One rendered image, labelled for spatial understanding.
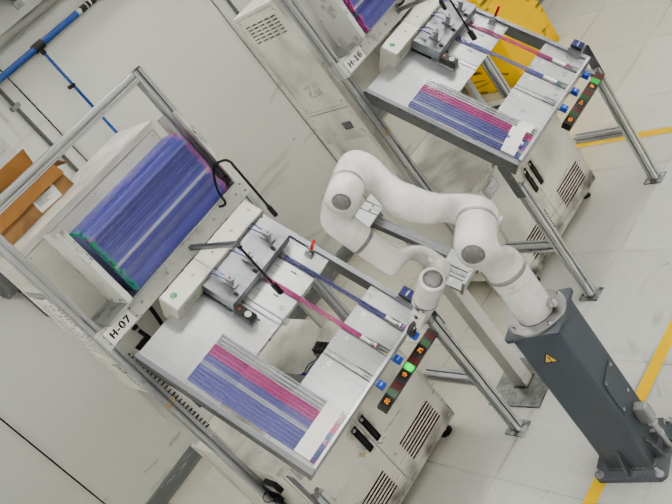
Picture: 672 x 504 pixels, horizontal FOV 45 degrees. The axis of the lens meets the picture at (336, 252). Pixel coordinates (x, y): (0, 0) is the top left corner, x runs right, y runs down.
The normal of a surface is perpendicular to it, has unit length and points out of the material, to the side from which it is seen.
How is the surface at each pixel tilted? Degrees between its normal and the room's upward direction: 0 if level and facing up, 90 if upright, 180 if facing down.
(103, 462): 90
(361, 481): 89
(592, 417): 90
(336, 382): 47
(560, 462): 0
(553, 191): 90
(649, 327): 0
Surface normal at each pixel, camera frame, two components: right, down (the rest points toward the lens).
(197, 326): 0.05, -0.50
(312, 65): -0.55, 0.71
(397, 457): 0.61, -0.03
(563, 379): -0.38, 0.68
